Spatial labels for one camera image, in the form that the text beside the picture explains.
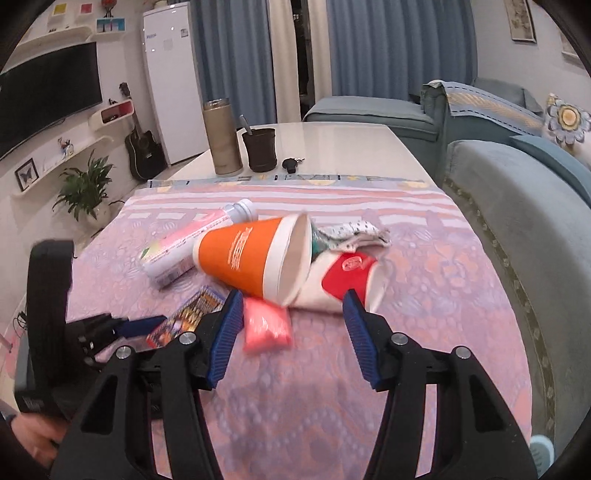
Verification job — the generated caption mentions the blue sofa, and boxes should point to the blue sofa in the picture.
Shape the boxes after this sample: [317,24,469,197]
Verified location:
[307,80,590,453]

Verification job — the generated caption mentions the red white paper cup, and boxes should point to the red white paper cup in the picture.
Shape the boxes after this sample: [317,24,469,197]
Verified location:
[290,251,389,313]

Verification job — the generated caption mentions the pink floral tablecloth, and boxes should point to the pink floral tablecloth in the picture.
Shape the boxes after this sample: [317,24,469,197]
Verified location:
[68,180,532,479]

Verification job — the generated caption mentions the pink snack packet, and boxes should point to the pink snack packet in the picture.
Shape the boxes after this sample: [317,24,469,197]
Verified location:
[243,297,294,355]

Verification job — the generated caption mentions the pink white plastic bottle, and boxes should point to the pink white plastic bottle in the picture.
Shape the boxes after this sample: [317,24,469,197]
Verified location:
[139,199,259,290]

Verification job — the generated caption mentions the white refrigerator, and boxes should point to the white refrigerator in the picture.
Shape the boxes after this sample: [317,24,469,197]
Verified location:
[142,2,208,165]

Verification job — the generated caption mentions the red white wall box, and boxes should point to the red white wall box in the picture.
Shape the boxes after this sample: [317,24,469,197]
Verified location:
[88,99,134,131]

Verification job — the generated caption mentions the white wall shelf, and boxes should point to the white wall shelf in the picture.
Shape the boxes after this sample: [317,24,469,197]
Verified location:
[13,25,93,55]

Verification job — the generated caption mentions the floral sofa cushion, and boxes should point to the floral sofa cushion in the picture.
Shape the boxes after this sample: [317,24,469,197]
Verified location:
[542,94,591,169]

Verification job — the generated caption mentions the tan thermos flask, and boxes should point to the tan thermos flask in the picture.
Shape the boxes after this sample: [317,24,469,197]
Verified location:
[204,98,243,176]

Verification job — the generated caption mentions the black wall television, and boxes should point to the black wall television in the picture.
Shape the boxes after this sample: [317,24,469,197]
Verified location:
[0,42,102,156]

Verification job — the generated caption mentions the black acoustic guitar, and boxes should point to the black acoustic guitar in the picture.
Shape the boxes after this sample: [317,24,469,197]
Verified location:
[118,81,168,182]

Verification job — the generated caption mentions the dark brown mug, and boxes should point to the dark brown mug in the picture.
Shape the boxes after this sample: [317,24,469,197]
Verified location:
[239,115,277,173]

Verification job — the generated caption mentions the framed wall picture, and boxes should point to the framed wall picture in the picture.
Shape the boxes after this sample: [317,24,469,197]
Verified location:
[503,0,537,44]

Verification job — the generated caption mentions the green potted plant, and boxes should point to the green potted plant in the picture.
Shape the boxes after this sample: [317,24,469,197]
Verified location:
[52,152,120,231]

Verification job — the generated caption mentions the blue curtains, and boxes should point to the blue curtains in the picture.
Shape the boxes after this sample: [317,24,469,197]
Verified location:
[190,1,478,124]

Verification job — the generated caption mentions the orange paper cup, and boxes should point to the orange paper cup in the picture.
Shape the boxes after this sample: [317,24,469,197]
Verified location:
[192,213,311,307]

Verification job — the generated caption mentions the framed butterfly picture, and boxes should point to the framed butterfly picture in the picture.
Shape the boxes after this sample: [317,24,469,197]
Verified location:
[15,158,39,192]

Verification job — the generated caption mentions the person's left hand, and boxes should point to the person's left hand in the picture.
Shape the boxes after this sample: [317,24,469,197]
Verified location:
[11,413,69,469]

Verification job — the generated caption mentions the dotted wrapper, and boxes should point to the dotted wrapper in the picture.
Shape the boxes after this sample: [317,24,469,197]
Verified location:
[311,220,391,261]

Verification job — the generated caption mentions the black car key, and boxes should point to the black car key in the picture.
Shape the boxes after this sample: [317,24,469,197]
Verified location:
[281,158,304,175]

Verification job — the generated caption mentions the colourful card box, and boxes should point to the colourful card box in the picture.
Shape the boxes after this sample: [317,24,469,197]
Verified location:
[146,285,228,348]

